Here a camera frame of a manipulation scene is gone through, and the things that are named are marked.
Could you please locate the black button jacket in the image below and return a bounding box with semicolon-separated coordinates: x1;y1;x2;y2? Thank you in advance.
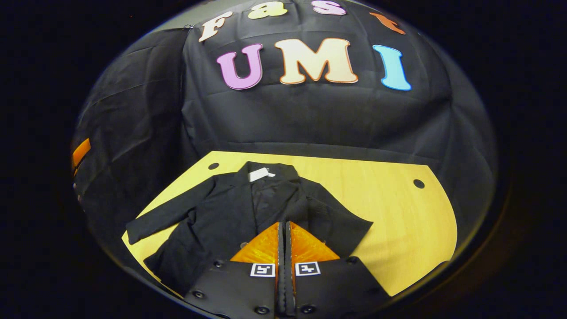
125;162;374;296

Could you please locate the black backdrop cloth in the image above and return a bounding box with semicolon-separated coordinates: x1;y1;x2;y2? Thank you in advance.
71;0;499;284

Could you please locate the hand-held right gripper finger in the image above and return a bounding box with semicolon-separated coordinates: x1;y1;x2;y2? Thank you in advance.
183;221;286;319
286;221;392;319

